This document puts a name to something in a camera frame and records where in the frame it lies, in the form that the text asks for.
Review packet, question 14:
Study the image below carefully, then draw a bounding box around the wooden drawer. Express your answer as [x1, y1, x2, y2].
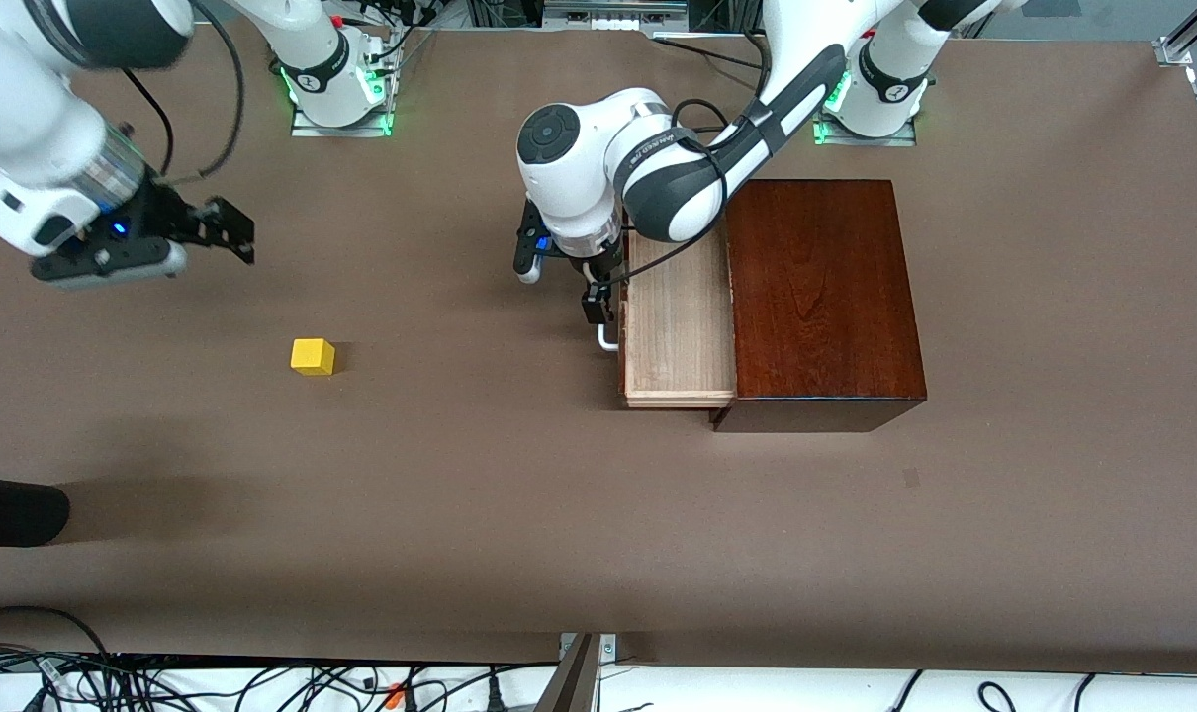
[620, 227, 739, 409]

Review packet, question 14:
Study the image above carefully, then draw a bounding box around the yellow block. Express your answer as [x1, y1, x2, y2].
[291, 338, 336, 377]

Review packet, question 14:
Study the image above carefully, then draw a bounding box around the brown table cover sheet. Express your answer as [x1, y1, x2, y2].
[0, 22, 1197, 666]

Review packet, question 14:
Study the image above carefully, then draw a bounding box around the white power strip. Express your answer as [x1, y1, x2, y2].
[542, 0, 691, 33]

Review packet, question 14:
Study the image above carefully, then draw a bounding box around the dark brown wooden cabinet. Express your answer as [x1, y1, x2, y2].
[709, 179, 928, 434]

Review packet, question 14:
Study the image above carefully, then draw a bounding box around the black cylinder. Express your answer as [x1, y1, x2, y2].
[0, 475, 71, 548]

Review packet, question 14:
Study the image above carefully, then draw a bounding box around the dark slanted bar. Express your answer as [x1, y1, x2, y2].
[534, 635, 601, 712]

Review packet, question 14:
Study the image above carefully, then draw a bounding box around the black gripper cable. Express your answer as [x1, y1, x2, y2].
[598, 97, 768, 293]
[119, 0, 246, 189]

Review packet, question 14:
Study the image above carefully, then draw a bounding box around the thin black cable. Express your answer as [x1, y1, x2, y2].
[653, 38, 766, 70]

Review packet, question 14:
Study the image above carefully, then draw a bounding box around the silver corner bracket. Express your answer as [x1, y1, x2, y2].
[559, 633, 619, 666]

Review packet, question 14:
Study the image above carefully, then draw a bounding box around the black looped cable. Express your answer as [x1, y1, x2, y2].
[0, 605, 115, 662]

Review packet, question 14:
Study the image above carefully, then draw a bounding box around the tangle of black cables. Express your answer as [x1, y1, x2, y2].
[0, 648, 560, 712]

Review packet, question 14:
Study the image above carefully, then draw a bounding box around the aluminium frame profile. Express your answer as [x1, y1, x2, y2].
[1155, 0, 1197, 68]

